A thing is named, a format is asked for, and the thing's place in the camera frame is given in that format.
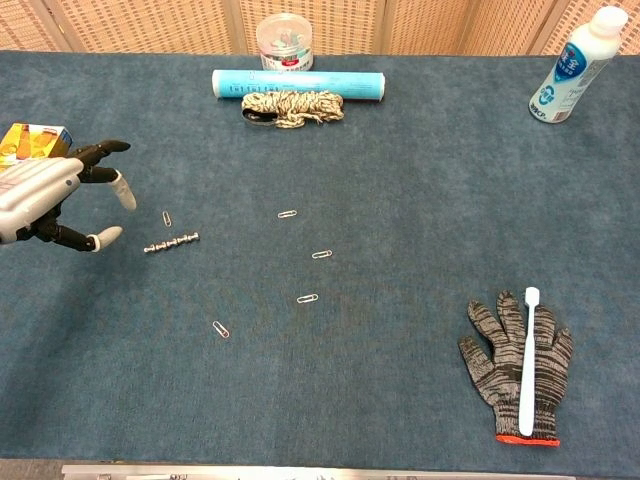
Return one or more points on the yellow blue cardboard box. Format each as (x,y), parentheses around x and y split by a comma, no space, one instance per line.
(35,142)

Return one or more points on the white milk bottle blue label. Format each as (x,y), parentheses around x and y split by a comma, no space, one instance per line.
(570,70)

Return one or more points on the grey knitted work glove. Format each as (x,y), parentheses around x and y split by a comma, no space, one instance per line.
(505,365)

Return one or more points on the paperclip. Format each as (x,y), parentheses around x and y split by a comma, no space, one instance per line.
(321,254)
(166,218)
(287,214)
(220,329)
(307,298)

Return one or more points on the light blue wrap roll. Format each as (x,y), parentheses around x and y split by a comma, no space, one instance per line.
(300,80)

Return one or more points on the white plastic toothbrush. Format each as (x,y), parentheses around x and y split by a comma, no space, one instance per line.
(528,360)

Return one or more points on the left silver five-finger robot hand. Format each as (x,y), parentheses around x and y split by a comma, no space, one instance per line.
(35,190)

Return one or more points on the aluminium rail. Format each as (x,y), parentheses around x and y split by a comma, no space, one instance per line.
(300,472)

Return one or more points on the silver magnetic ball rod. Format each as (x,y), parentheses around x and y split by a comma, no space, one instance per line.
(172,242)

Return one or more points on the clear plastic jar of clips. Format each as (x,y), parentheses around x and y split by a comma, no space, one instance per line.
(285,47)

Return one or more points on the woven rattan folding screen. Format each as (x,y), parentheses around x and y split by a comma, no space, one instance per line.
(150,25)

